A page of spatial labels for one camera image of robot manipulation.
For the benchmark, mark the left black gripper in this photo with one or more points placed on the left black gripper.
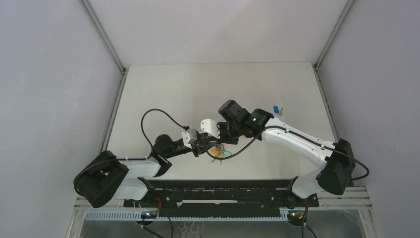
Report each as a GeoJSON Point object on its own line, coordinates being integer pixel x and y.
{"type": "Point", "coordinates": [201, 145]}

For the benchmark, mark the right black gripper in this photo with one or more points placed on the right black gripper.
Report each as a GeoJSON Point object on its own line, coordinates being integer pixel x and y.
{"type": "Point", "coordinates": [222, 139]}

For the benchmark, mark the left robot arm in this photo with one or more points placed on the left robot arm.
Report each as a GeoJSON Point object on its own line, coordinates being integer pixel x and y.
{"type": "Point", "coordinates": [108, 177]}

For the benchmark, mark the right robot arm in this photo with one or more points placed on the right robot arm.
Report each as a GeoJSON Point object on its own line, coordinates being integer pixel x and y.
{"type": "Point", "coordinates": [334, 161]}

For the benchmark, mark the blue tagged key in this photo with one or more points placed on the blue tagged key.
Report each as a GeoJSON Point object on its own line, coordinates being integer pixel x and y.
{"type": "Point", "coordinates": [278, 110]}

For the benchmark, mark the left green circuit board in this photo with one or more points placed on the left green circuit board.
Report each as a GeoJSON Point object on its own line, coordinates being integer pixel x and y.
{"type": "Point", "coordinates": [149, 215]}

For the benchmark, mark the green circuit board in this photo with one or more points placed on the green circuit board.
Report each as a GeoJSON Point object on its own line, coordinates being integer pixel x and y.
{"type": "Point", "coordinates": [149, 215]}
{"type": "Point", "coordinates": [297, 218]}

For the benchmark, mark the right green circuit board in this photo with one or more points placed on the right green circuit board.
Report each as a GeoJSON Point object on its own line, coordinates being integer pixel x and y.
{"type": "Point", "coordinates": [297, 218]}

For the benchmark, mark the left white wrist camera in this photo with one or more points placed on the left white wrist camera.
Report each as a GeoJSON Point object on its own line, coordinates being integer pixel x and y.
{"type": "Point", "coordinates": [189, 137]}

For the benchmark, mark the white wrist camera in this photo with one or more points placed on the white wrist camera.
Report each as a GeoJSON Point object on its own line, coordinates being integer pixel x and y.
{"type": "Point", "coordinates": [209, 126]}
{"type": "Point", "coordinates": [189, 137]}

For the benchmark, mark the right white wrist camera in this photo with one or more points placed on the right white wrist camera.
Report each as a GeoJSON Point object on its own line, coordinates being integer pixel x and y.
{"type": "Point", "coordinates": [209, 126]}

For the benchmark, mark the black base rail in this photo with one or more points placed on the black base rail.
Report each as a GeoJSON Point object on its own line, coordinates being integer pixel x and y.
{"type": "Point", "coordinates": [222, 198]}

